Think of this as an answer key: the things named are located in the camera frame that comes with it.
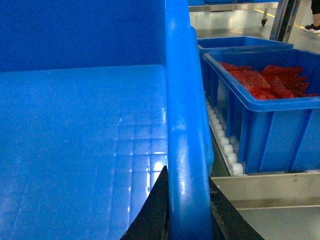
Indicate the red plastic packets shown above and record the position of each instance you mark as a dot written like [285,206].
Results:
[273,82]

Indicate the metal shelf frame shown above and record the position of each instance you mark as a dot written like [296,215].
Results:
[278,206]

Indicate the large blue plastic crate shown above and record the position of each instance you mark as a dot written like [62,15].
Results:
[96,97]

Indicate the metal rack with casters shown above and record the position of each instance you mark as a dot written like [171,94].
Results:
[286,11]

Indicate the black sneaker of person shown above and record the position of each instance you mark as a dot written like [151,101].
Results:
[312,29]

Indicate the white roller conveyor track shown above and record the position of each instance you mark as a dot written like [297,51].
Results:
[227,147]

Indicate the empty blue bin behind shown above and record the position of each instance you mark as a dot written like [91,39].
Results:
[240,44]

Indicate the blue bin with red packets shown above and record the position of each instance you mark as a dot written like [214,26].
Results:
[274,135]

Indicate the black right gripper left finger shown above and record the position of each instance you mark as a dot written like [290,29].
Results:
[153,221]

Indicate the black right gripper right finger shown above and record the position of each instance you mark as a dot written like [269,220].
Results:
[228,224]

